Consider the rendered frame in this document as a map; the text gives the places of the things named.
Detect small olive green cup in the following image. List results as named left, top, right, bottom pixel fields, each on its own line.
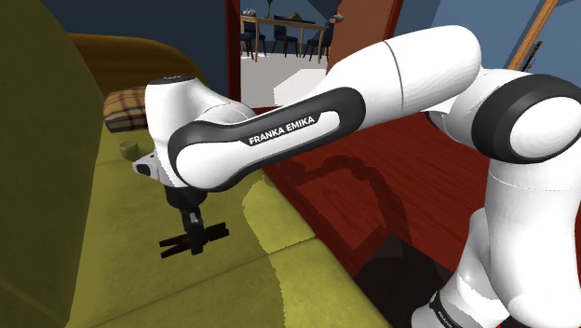
left=118, top=140, right=141, bottom=160

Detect brown plaid cushion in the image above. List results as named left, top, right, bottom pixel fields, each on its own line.
left=102, top=88, right=150, bottom=134

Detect brown open door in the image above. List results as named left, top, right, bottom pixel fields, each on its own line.
left=326, top=0, right=397, bottom=72

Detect slanted wooden beam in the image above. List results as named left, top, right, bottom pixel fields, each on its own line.
left=507, top=0, right=561, bottom=73

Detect dark dining chair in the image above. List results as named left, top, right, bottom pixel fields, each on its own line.
left=302, top=21, right=336, bottom=63
left=240, top=20, right=268, bottom=60
left=271, top=23, right=302, bottom=59

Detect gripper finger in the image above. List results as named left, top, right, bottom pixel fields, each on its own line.
left=191, top=220, right=231, bottom=256
left=157, top=230, right=197, bottom=261

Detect dark robot stand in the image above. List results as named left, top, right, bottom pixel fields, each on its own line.
left=353, top=233, right=456, bottom=328

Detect olive green sofa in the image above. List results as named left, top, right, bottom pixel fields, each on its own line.
left=0, top=0, right=394, bottom=328

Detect wooden dining table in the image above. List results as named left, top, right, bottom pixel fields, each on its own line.
left=239, top=0, right=345, bottom=63

